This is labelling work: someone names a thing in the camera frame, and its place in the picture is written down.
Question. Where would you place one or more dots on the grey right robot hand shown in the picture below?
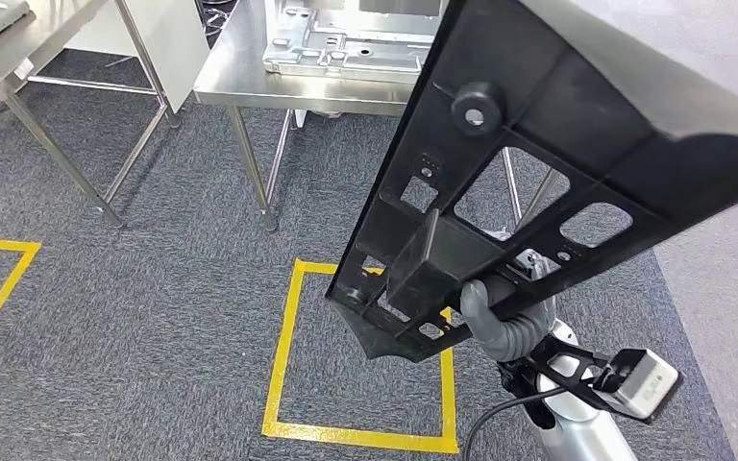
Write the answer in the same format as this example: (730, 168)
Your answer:
(503, 337)

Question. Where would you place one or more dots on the black plastic plate bracket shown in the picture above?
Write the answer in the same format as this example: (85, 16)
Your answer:
(566, 83)

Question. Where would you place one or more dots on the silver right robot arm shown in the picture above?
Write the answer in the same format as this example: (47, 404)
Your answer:
(573, 432)

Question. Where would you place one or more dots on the stainless steel workbench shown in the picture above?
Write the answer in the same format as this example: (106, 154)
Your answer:
(235, 70)

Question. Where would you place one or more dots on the stamped grey metal panel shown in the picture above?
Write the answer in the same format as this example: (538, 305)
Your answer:
(343, 44)

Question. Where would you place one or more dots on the white partition board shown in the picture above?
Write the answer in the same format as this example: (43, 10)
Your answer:
(159, 38)

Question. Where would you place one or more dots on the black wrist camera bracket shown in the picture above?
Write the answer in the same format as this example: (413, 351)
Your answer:
(557, 352)

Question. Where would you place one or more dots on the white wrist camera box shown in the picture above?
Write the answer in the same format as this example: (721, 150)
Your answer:
(646, 382)

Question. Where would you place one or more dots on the steel frame table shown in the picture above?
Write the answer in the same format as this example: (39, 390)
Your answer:
(57, 19)

